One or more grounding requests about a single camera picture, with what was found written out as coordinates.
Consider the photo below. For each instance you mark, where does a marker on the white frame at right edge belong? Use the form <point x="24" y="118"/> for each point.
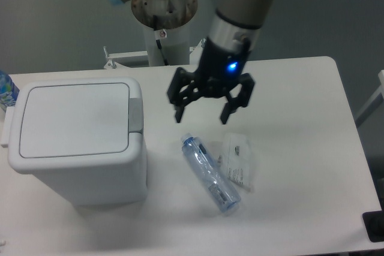
<point x="373" y="102"/>

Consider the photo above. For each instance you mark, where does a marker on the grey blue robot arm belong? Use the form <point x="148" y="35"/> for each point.
<point x="230" y="41"/>

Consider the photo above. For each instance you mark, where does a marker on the clear blue plastic bottle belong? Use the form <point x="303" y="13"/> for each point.
<point x="207" y="170"/>

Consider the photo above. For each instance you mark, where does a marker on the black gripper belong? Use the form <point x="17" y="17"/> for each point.
<point x="218" y="73"/>

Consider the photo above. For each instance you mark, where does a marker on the white plastic trash can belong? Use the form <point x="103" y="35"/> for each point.
<point x="83" y="138"/>

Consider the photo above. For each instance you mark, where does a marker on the clear plastic wrapper bag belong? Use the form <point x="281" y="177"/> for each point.
<point x="235" y="159"/>

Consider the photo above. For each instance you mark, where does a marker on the black device at table edge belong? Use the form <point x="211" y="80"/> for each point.
<point x="373" y="222"/>

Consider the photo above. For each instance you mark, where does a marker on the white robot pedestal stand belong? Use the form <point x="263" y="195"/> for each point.
<point x="166" y="26"/>

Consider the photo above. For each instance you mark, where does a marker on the blue green drink can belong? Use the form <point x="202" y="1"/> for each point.
<point x="9" y="92"/>

